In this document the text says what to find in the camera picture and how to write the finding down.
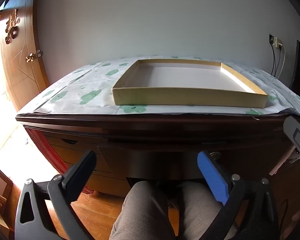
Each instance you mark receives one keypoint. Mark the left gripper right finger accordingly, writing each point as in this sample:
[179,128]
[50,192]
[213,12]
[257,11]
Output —
[260,220]

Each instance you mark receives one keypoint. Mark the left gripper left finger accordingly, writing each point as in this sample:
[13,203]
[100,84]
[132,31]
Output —
[33,220]

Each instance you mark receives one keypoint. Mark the person's grey trouser legs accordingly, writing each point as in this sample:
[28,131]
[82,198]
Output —
[153,212]

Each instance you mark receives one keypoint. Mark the dark wooden dresser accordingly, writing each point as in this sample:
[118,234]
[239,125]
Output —
[148,146]

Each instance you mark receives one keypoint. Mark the white green-patterned table cloth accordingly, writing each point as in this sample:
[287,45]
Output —
[88,90]

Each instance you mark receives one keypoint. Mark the shallow gold cardboard tray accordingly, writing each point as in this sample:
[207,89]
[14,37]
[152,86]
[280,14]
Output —
[183,82]

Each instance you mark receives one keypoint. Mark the brass door knob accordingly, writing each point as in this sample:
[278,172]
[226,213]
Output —
[30,58]

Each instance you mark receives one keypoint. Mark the wooden door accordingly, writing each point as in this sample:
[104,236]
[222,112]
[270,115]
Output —
[24,80]

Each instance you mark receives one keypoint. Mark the gold door ornament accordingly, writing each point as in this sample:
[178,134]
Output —
[12,26]

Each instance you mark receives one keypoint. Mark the wall power outlet with plugs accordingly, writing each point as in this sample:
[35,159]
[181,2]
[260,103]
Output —
[274,41]

